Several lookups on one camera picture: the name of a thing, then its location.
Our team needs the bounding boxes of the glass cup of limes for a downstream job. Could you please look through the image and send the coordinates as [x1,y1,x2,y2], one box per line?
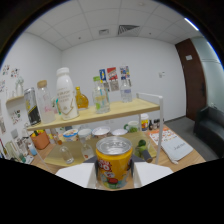
[134,139,151,158]

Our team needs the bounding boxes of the glass jar cork lid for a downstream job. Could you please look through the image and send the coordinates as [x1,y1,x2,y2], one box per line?
[35,79,56,125]

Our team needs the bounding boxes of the dark handled muddler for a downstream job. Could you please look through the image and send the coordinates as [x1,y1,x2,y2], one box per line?
[141,153,154,164]

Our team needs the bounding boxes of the clear bottle green cap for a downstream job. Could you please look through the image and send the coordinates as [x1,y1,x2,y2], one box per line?
[92,76,111,115]

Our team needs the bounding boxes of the dark small bottles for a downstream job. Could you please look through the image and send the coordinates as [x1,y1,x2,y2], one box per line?
[148,119,164,131]

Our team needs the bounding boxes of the orange white printed mat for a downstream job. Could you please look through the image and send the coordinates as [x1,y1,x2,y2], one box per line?
[149,128,178,145]

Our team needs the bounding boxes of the ceiling air vent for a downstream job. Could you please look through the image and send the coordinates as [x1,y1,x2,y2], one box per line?
[117,24,141,37]

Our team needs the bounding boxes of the clear bottle blue cap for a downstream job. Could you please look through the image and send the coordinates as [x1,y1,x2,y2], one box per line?
[120,75,133,104]

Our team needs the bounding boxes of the blue white food tub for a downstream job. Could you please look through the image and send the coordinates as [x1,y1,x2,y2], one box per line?
[62,128,79,142]

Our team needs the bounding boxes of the white ceramic cup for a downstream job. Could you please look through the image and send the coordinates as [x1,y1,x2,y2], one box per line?
[78,128,93,140]

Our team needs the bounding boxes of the orange storage box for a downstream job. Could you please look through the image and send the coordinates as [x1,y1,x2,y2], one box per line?
[30,130,51,150]

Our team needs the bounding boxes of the wooden wall shelf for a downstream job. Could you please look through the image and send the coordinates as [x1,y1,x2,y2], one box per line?
[5,94,26,108]

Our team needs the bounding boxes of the large white bowl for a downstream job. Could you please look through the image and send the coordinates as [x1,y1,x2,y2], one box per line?
[91,125,112,138]

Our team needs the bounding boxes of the black armchair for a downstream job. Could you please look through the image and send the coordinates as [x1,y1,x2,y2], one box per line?
[193,105,224,158]

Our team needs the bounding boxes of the wooden two-tier shelf rack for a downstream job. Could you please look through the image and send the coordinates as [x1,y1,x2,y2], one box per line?
[26,92,165,168]

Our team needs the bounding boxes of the small white bowl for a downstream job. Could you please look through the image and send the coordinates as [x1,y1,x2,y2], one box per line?
[110,128,128,137]

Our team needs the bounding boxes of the yellow drink can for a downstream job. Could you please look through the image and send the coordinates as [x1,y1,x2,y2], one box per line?
[95,135,134,190]

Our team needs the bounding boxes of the clear bottle red label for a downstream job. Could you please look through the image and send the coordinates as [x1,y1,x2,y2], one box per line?
[79,137,95,160]

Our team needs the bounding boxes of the blue wall poster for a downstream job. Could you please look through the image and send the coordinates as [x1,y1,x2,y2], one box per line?
[98,68,108,83]

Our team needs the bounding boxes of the large white milk bottle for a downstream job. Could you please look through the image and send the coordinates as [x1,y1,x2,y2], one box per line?
[55,67,80,121]

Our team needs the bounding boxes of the green white mug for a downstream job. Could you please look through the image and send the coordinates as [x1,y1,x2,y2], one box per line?
[123,120,140,133]

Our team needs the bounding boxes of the red wall poster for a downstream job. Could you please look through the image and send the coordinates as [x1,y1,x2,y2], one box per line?
[106,67,119,82]

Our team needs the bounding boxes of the brown door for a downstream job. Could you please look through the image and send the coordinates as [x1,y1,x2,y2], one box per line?
[175,37,208,122]

